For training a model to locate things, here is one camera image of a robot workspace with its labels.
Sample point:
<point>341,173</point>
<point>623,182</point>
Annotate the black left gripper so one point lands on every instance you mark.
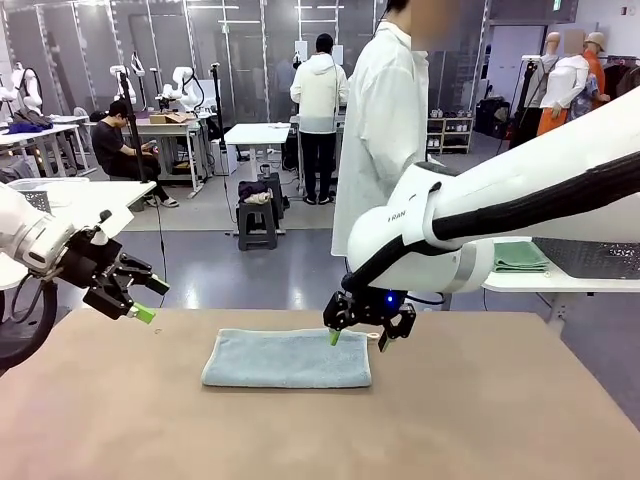
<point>90,262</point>

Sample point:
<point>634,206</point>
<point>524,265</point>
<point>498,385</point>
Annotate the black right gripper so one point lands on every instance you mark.
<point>372,307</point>

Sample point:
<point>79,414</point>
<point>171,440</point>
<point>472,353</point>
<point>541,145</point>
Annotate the light blue towel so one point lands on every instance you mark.
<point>280,360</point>

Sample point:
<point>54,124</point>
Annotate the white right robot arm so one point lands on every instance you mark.
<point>525,165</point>

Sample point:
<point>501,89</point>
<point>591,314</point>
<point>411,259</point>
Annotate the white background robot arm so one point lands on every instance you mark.
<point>30,87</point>
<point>182,82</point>
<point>127,87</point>

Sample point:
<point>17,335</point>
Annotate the dark grey perforated basket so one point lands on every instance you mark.
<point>35,200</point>
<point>590,257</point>

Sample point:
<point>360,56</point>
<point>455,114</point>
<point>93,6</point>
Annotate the white side table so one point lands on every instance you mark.
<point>115,195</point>
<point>575,285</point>

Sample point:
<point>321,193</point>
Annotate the seated person in black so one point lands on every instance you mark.
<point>107,145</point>

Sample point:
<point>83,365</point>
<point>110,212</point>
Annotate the grey step stool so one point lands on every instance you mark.
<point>255,212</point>

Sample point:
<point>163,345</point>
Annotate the pile of dark clothes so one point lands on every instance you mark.
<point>252,192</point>

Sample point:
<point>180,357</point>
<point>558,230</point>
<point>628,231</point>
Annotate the black step stool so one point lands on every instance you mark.
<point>277,195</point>

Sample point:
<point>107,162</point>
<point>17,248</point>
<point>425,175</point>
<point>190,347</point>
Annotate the black tripod pole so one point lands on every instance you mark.
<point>219,115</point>
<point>133,125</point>

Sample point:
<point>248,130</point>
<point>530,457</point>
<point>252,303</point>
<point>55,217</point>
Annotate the white lab table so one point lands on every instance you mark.
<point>165,127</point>
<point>50,131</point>

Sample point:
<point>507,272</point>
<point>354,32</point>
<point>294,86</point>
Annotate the green towel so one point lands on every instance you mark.
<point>520,257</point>

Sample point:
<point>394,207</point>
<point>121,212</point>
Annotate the cardboard box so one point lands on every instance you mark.
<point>167,119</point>

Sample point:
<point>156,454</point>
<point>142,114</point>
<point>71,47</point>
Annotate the dark tumbler mug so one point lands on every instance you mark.
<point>264,171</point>

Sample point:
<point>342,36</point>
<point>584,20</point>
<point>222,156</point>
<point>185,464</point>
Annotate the purple cloth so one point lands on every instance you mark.
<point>22,128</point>

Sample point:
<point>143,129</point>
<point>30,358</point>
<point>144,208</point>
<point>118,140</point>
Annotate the grey clothes heap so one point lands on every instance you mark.
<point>32,117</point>

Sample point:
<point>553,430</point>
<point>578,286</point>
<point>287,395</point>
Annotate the white height-adjustable desk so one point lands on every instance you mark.
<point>257,134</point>

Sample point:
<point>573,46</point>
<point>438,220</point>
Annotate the person in white coat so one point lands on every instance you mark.
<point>380,125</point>

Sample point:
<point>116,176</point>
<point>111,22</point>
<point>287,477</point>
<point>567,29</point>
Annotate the wooden shoe shelf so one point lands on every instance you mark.
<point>452,135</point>

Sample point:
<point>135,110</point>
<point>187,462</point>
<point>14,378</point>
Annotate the standing person white hoodie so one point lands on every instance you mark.
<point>317,90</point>

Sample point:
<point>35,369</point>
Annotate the black bags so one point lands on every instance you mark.
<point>492,117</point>

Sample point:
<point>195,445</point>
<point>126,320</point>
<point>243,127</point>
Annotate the black tripod with white board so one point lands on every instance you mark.
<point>520,125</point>

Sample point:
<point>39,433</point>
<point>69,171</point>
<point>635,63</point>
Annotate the white paper panel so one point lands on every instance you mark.
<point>300,50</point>
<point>339,54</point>

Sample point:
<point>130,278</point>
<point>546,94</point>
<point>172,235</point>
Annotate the mannequin white top orange trousers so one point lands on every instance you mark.
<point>565,80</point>

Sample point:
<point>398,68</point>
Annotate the mannequin orange shirt beige hat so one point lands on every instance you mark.
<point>595,65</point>

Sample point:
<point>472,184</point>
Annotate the rack of dark clothes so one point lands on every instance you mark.
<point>627,80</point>

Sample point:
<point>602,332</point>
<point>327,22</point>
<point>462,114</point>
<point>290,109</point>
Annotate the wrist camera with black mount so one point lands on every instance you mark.
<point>98,235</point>

